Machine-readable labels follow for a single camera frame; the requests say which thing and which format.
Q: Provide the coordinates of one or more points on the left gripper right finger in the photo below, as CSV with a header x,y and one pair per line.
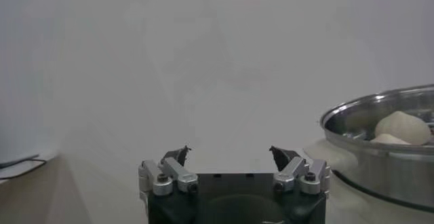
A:
x,y
293,169

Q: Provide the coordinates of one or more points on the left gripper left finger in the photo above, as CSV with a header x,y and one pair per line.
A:
x,y
174,172

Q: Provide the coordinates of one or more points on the white steamed baozi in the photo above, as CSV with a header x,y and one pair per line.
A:
x,y
390,140
403,127

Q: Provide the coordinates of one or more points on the steel steamer pot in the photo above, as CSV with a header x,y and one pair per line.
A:
x,y
379,174

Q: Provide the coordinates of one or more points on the white electric cooker base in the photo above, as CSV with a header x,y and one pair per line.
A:
x,y
356,208

